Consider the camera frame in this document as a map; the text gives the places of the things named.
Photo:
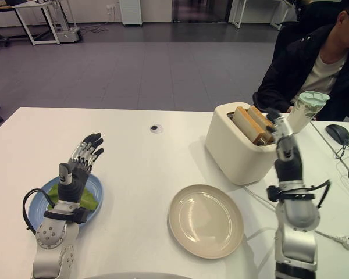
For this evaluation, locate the white wheeled machine base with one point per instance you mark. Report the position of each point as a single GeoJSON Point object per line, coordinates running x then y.
{"type": "Point", "coordinates": [68, 33]}

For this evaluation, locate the beige plate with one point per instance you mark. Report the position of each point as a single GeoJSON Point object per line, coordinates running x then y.
{"type": "Point", "coordinates": [205, 222]}

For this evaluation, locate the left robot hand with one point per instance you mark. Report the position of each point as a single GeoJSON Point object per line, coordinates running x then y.
{"type": "Point", "coordinates": [75, 181]}

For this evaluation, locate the white cabinet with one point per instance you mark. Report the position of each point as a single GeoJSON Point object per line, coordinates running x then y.
{"type": "Point", "coordinates": [131, 13]}

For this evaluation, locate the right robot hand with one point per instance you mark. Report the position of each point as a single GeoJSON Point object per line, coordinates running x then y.
{"type": "Point", "coordinates": [289, 165]}

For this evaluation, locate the bread slice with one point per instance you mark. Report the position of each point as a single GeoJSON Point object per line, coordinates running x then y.
{"type": "Point", "coordinates": [260, 117]}
{"type": "Point", "coordinates": [245, 123]}

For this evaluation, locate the blue plate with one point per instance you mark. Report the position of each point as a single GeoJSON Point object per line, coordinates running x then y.
{"type": "Point", "coordinates": [94, 186]}

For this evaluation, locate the white cup with green lid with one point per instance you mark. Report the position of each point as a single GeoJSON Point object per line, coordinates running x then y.
{"type": "Point", "coordinates": [304, 113]}

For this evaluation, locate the person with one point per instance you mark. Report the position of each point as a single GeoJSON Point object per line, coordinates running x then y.
{"type": "Point", "coordinates": [308, 64]}

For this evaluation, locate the cream toaster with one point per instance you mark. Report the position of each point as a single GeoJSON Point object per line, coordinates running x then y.
{"type": "Point", "coordinates": [241, 157]}

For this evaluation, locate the green lettuce leaf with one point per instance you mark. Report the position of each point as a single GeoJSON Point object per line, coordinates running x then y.
{"type": "Point", "coordinates": [88, 199]}

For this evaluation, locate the black computer mouse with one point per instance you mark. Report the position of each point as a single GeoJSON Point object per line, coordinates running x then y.
{"type": "Point", "coordinates": [338, 133]}

